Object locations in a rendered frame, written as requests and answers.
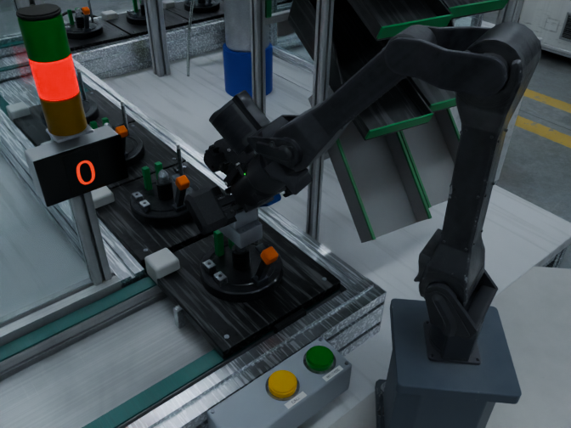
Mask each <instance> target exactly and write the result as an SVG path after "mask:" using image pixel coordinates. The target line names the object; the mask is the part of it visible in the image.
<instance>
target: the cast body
mask: <svg viewBox="0 0 571 428"><path fill-rule="evenodd" d="M235 218H236V220H237V221H236V222H233V223H231V224H230V225H228V226H225V227H223V228H220V229H219V231H220V232H221V233H223V234H224V235H225V236H226V237H227V238H229V239H230V240H231V241H232V242H234V243H235V244H236V245H237V246H238V247H240V248H243V247H245V246H247V245H249V244H251V243H253V242H255V241H257V240H259V239H261V238H262V237H263V228H262V224H261V223H260V222H259V221H258V220H257V208H256V209H254V210H252V211H249V212H247V213H246V212H245V211H244V209H243V207H242V208H240V209H239V210H237V213H236V215H235Z"/></svg>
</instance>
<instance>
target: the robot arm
mask: <svg viewBox="0 0 571 428"><path fill-rule="evenodd" d="M540 56H541V44H540V40H539V39H538V38H537V36H536V35H535V34H534V32H533V31H532V30H530V29H529V28H528V27H527V26H526V25H522V24H519V23H517V22H504V23H501V24H498V25H495V26H494V27H492V28H489V27H482V26H450V27H437V26H429V25H411V26H410V27H408V28H406V29H405V30H403V31H401V32H400V33H399V34H397V35H396V36H394V37H392V38H391V39H390V40H389V41H388V43H387V45H386V47H385V48H383V49H382V50H381V52H380V53H378V54H377V55H376V56H375V57H374V58H373V59H371V60H370V61H369V62H368V63H367V64H366V65H365V66H363V67H362V68H361V69H360V70H359V71H358V72H357V73H355V74H354V75H353V76H352V77H351V78H350V79H349V80H348V81H346V82H345V83H344V84H343V85H342V86H341V87H339V88H338V89H337V90H336V91H335V92H334V93H333V94H332V95H331V96H330V97H329V98H328V99H327V100H326V101H324V102H321V103H319V104H317V105H315V106H314V107H312V108H310V109H309V110H306V111H304V112H303V113H302V114H301V115H281V116H280V117H278V118H276V119H275V120H273V121H271V122H270V121H269V119H268V118H267V117H266V116H265V114H264V113H263V112H262V111H261V110H260V109H259V108H258V107H257V105H256V104H255V103H254V101H253V99H252V97H251V96H250V94H249V93H248V92H247V91H246V90H243V91H242V92H240V93H237V94H236V95H235V96H234V97H233V98H232V99H231V100H230V101H229V102H228V103H227V104H225V105H224V106H223V107H222V108H221V109H219V110H217V111H215V112H214V113H213V114H212V115H211V117H210V119H209V121H210V122H211V124H212V125H213V126H214V127H215V128H216V130H217V131H218V132H219V134H220V135H221V136H222V137H223V138H222V139H219V140H217V141H216V142H215V143H214V144H213V145H210V146H209V149H207V150H206V151H205V152H206V153H205V154H204V159H203V160H204V163H205V164H206V166H207V167H208V168H209V169H210V170H211V171H212V172H218V171H220V172H223V173H224V174H225V175H226V178H225V179H224V183H225V185H227V187H229V188H226V189H225V190H224V192H225V194H226V195H225V196H223V193H222V192H221V190H220V188H219V187H218V186H216V187H214V188H212V189H211V188H210V187H204V188H202V189H198V190H196V191H194V192H192V193H190V194H187V196H186V197H185V199H184V203H185V205H186V206H187V208H188V210H189V213H190V215H191V216H192V218H193V219H194V221H195V224H196V226H197V228H198V229H199V230H200V232H201V234H203V235H207V234H209V233H212V232H214V231H216V230H218V229H220V228H223V227H225V226H228V225H230V224H231V223H233V222H236V221H237V220H236V218H235V215H236V213H237V210H239V209H240V208H242V207H243V209H244V211H245V212H246V213H247V212H249V211H252V210H254V209H256V208H258V207H264V206H271V205H272V204H274V203H276V202H278V201H280V200H281V196H280V193H281V192H283V191H285V193H284V194H283V196H284V197H288V196H290V195H292V194H294V195H296V194H298V193H299V192H300V191H301V190H303V189H304V188H305V187H306V186H307V185H309V184H310V183H311V182H312V181H313V179H312V177H311V174H310V173H309V172H308V168H307V167H308V166H309V165H311V164H312V163H313V162H314V161H316V160H317V159H318V158H319V157H321V156H322V155H323V154H324V153H325V152H326V151H327V150H328V149H329V148H331V146H332V145H333V144H334V143H335V142H336V141H337V140H338V139H339V137H340V136H341V135H342V133H343V132H344V130H345V128H346V127H347V125H348V124H349V122H350V121H351V120H354V117H356V116H357V115H358V114H360V113H361V112H362V111H363V110H365V109H366V108H367V107H369V106H370V105H371V104H373V103H374V102H375V101H376V100H378V99H379V98H380V97H381V96H382V95H383V94H384V93H386V92H387V91H388V90H390V89H391V88H392V87H394V86H395V85H396V84H397V83H399V82H400V81H401V80H403V79H406V78H407V76H412V77H416V78H418V79H420V80H422V81H424V82H427V83H429V84H431V85H433V86H435V87H437V88H440V89H443V90H449V91H454V92H455V102H456V106H457V109H458V113H459V116H460V119H461V131H460V134H461V135H460V140H459V145H458V150H457V154H456V158H455V167H454V171H453V176H452V180H451V185H450V190H449V198H448V203H447V207H446V212H445V216H444V225H443V229H442V230H441V229H439V228H438V229H437V231H436V232H435V233H434V235H433V236H432V238H431V239H430V240H429V241H428V242H427V244H426V245H425V247H424V248H423V250H422V251H421V253H420V254H419V260H418V265H419V272H418V274H417V275H416V277H415V279H414V281H415V282H420V283H419V292H420V295H421V296H422V297H424V299H425V300H426V304H427V311H428V316H429V320H425V321H424V323H423V327H424V333H425V339H426V346H427V357H428V359H429V360H430V361H433V362H442V363H461V364H471V365H480V363H481V362H482V360H481V357H480V352H479V349H478V342H477V340H478V336H479V333H480V330H481V328H482V325H483V321H484V317H485V314H486V312H487V311H488V309H489V306H490V304H491V302H492V301H493V299H494V297H495V294H496V292H497V290H498V287H497V286H496V284H495V282H494V281H493V279H492V278H491V277H490V276H489V274H488V273H487V271H486V270H485V268H484V267H485V247H484V244H483V239H482V232H483V224H484V220H485V217H486V213H487V210H488V206H489V200H490V196H491V192H492V188H493V185H495V183H494V181H495V175H496V172H497V168H498V165H499V161H500V154H501V151H502V147H503V143H504V140H505V136H506V133H507V131H508V129H507V127H508V124H509V121H510V119H511V118H512V115H513V113H514V112H515V110H516V108H517V106H518V104H519V102H520V100H521V98H522V96H523V94H524V93H525V91H526V89H527V86H528V84H529V82H530V80H531V78H532V76H533V74H534V71H535V69H536V67H537V65H538V63H539V61H540ZM254 150H255V151H256V152H257V154H255V153H254ZM230 186H231V187H230ZM229 194H230V195H229ZM228 195H229V196H228ZM234 202H237V203H236V204H233V205H232V203H234Z"/></svg>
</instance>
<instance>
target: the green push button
mask: <svg viewBox="0 0 571 428"><path fill-rule="evenodd" d="M333 359H334V356H333V353H332V351H331V350H330V349H329V348H327V347H325V346H313V347H311V348H310V349H309V350H308V351H307V355H306V362H307V365H308V366H309V367H310V368H311V369H313V370H316V371H325V370H327V369H329V368H330V367H331V366H332V364H333Z"/></svg>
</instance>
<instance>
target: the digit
mask: <svg viewBox="0 0 571 428"><path fill-rule="evenodd" d="M63 161H64V164H65V169H66V173H67V177H68V179H69V183H70V186H71V192H72V194H77V193H80V192H82V191H84V190H87V189H90V188H93V187H96V186H99V185H100V184H103V183H105V179H104V174H103V171H102V166H101V163H100V158H99V152H98V148H97V147H94V148H91V149H87V150H84V151H82V152H79V153H75V154H73V155H68V156H66V157H63Z"/></svg>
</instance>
